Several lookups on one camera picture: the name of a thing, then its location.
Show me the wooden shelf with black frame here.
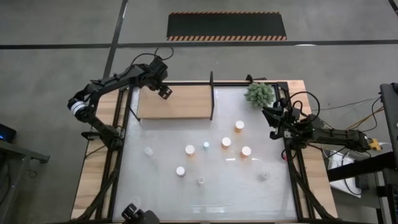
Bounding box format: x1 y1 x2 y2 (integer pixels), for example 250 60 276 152
129 70 215 121

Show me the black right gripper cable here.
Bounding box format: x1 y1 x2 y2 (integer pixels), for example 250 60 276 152
287 90 322 125

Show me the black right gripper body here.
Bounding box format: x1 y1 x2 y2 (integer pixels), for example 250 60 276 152
269 98 312 140

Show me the grey metal desk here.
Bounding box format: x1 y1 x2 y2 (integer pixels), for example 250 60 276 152
0 139 50 224

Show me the yellow power splitter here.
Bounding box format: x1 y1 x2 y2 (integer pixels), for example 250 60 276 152
368 138 382 152

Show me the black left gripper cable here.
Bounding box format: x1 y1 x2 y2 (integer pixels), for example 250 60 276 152
130 46 175 68

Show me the black hazard-striped floor mat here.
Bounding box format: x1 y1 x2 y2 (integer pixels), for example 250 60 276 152
166 11 287 42

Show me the black bulky object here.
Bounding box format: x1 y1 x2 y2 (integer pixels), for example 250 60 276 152
121 203 160 224

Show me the green potted plant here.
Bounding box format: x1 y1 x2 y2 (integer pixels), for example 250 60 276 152
243 82 276 109

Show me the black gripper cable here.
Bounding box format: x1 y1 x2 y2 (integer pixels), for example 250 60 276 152
130 46 175 68
287 90 322 125

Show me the black device with blue light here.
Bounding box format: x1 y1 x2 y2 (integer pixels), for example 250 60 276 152
0 123 17 144

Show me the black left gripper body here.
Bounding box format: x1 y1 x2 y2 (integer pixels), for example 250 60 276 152
148 57 169 91

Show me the black equipment cart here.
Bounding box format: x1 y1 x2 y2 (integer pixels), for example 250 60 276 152
325 82 398 224

